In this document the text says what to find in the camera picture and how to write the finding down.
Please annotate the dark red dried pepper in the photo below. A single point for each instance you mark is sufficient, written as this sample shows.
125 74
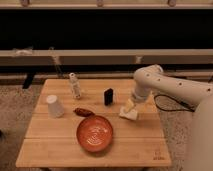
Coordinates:
83 112

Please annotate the white sponge block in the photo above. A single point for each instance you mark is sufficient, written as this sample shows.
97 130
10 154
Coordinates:
131 115

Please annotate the grey metal rail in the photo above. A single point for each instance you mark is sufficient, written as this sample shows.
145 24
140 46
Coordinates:
108 57

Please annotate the orange ceramic bowl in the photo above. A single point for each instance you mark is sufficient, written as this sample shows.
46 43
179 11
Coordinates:
94 133

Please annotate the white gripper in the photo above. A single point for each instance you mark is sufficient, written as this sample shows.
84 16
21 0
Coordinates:
130 104

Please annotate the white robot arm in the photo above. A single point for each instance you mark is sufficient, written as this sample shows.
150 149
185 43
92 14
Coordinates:
199 152

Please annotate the black eraser block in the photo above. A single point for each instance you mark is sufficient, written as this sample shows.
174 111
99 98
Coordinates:
108 96

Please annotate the wooden table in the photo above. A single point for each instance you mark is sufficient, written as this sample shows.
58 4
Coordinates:
51 142

